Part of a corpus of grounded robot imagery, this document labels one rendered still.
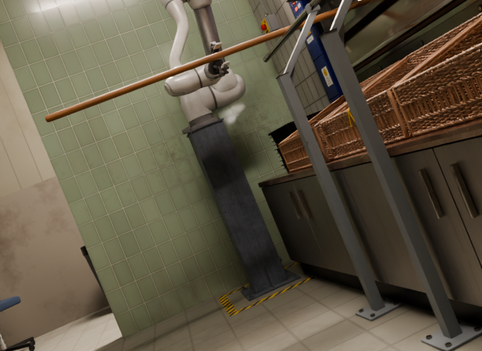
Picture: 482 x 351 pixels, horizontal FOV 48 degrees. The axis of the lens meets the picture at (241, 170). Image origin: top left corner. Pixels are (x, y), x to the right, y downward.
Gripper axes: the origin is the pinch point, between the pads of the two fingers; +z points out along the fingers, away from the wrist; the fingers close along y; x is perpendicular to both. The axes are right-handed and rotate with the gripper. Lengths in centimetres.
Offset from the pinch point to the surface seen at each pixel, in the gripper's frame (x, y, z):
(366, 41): -66, 18, 2
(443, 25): -66, 30, 57
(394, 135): -18, 59, 83
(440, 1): -65, 22, 63
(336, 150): -16, 57, 40
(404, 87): -17, 47, 100
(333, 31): -9, 24, 89
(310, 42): -62, 0, -47
